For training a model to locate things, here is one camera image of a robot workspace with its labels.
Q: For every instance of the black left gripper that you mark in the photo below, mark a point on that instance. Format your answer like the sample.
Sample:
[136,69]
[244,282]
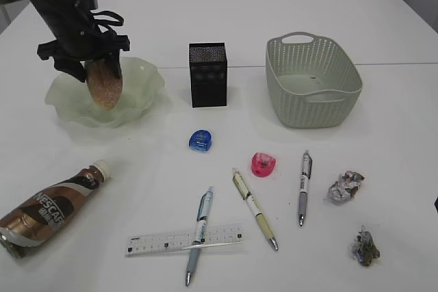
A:
[78,40]

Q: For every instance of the sugared bread roll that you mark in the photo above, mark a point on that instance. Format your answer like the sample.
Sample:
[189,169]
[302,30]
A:
[104,89]

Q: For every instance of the brown Nescafe coffee bottle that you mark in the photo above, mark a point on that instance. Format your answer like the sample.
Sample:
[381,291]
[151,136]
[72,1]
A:
[27,227]

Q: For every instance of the white paper ball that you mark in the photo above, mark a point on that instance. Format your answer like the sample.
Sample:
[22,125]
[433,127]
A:
[344,189]

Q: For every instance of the dark paper ball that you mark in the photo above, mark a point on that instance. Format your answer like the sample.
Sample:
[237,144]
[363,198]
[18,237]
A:
[363,249]

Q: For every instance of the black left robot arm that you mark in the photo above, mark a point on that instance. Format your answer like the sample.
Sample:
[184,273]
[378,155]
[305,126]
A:
[53,9]

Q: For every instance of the pale green wavy glass plate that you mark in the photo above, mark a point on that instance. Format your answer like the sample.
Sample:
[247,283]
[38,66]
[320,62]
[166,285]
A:
[73,102]

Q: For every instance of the black mesh pen holder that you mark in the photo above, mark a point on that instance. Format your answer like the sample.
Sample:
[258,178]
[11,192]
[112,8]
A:
[208,74]

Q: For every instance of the blue pencil sharpener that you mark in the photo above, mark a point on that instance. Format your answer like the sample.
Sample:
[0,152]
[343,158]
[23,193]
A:
[200,140]

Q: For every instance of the blue grip ballpoint pen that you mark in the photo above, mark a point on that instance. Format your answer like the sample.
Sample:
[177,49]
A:
[202,216]

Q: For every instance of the pink pencil sharpener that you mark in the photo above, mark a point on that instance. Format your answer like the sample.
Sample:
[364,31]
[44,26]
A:
[262,164]

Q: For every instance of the cream grip ballpoint pen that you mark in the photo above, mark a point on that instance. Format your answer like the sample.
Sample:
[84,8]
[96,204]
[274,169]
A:
[255,208]

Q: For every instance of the pale green plastic basket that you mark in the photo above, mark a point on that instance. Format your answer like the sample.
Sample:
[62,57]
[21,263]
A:
[312,85]

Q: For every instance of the grey grip ballpoint pen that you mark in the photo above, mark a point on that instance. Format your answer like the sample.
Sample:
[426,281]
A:
[306,168]

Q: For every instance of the clear plastic ruler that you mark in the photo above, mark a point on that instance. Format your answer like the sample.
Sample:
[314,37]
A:
[184,240]

